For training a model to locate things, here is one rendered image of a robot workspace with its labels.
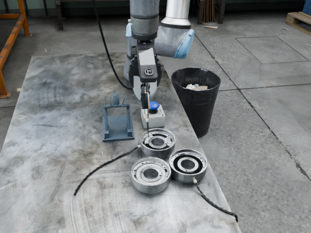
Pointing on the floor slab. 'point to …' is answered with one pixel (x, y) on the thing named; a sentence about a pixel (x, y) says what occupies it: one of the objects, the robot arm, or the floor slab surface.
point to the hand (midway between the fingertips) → (145, 97)
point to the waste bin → (197, 95)
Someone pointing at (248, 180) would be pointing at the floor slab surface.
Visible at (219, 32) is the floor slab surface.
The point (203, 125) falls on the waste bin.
